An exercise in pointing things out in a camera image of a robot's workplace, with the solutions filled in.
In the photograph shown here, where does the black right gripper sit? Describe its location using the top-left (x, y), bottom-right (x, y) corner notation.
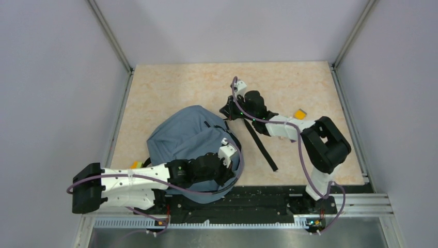
top-left (220, 93), bottom-right (256, 121)

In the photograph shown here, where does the blue grey backpack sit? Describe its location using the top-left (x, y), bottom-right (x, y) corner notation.
top-left (143, 105), bottom-right (245, 204)

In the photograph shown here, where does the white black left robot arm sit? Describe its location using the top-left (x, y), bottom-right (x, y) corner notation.
top-left (67, 152), bottom-right (244, 214)

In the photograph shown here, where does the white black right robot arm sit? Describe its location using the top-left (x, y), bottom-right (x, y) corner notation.
top-left (220, 90), bottom-right (352, 213)

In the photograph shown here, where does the yellow grey eraser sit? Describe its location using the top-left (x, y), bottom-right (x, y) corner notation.
top-left (294, 108), bottom-right (307, 120)

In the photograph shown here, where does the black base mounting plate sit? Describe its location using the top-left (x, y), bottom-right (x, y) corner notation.
top-left (136, 186), bottom-right (338, 224)

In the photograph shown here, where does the colourful puzzle cube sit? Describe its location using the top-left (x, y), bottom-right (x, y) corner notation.
top-left (130, 161), bottom-right (143, 169)

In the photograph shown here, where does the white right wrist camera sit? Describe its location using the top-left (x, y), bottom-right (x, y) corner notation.
top-left (232, 79), bottom-right (247, 98)

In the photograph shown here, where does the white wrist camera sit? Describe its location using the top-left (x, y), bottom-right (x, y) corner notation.
top-left (217, 138), bottom-right (237, 169)
top-left (232, 79), bottom-right (247, 98)

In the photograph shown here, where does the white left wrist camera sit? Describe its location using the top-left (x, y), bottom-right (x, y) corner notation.
top-left (217, 138), bottom-right (237, 169)

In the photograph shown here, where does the metal frame rail left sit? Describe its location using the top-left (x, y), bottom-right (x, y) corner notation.
top-left (73, 0), bottom-right (134, 248)

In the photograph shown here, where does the metal frame rail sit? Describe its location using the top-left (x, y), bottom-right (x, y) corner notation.
top-left (73, 0), bottom-right (134, 248)
top-left (330, 0), bottom-right (404, 248)

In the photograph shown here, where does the aluminium front rail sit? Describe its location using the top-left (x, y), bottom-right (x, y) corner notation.
top-left (93, 194), bottom-right (393, 230)

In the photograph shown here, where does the metal frame rail right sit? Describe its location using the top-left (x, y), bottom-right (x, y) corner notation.
top-left (330, 0), bottom-right (404, 248)

